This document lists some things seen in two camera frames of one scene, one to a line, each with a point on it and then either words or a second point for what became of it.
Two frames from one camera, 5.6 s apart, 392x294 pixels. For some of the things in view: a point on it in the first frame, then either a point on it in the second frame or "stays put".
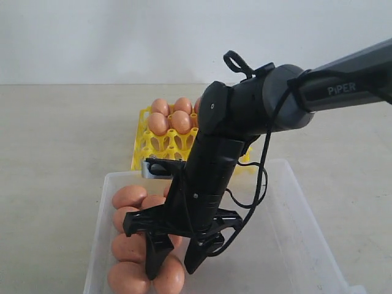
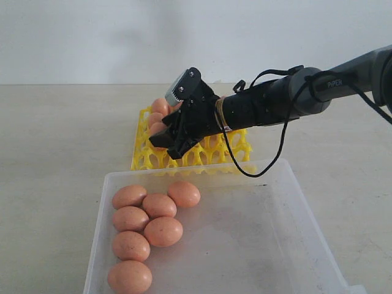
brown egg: [130, 248] stays put
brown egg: [160, 106] stays put
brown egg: [157, 124] stays put
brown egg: [171, 278] → [156, 127]
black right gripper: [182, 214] → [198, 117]
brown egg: [128, 277] stays put
